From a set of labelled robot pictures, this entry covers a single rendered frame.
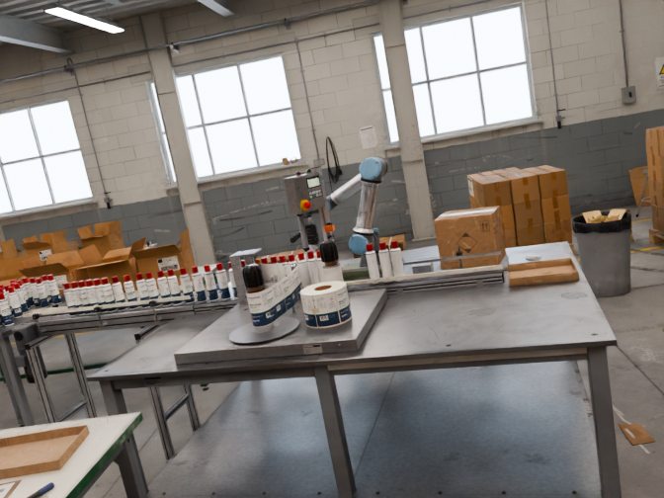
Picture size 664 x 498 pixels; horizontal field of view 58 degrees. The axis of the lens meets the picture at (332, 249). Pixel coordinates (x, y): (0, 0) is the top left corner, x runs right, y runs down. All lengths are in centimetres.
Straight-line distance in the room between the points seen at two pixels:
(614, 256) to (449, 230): 224
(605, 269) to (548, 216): 138
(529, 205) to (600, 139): 269
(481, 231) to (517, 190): 320
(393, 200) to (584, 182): 256
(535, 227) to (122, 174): 583
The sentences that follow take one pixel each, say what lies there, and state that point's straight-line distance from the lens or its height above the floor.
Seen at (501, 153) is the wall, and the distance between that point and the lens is 855.
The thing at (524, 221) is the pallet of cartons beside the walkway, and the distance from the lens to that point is 638.
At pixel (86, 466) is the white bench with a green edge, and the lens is 210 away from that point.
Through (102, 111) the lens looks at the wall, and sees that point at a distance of 941.
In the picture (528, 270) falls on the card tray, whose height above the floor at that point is 83.
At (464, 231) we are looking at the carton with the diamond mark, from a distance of 316.
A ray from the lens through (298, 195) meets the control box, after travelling 306.
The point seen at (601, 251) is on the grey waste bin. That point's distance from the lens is 516.
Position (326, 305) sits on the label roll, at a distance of 248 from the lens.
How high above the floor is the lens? 165
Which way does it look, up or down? 11 degrees down
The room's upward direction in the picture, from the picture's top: 11 degrees counter-clockwise
